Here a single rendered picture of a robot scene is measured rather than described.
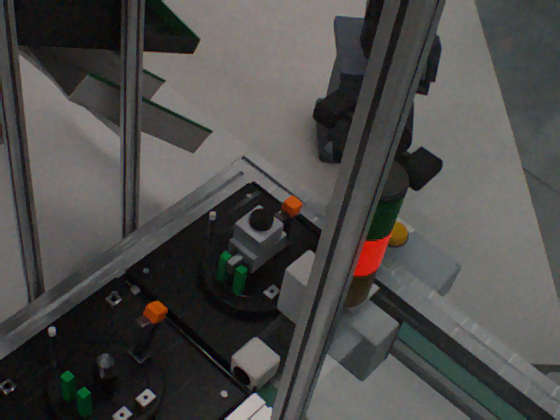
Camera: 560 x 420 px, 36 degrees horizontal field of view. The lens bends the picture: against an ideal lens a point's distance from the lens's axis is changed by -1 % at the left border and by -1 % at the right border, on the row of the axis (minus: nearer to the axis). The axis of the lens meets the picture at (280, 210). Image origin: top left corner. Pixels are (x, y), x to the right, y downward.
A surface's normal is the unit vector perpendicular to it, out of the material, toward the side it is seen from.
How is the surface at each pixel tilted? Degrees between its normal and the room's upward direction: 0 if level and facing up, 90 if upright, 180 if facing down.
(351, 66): 0
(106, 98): 90
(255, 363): 0
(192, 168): 0
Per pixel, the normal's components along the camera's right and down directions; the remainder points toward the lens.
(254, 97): 0.14, -0.64
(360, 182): -0.66, 0.51
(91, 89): 0.61, 0.65
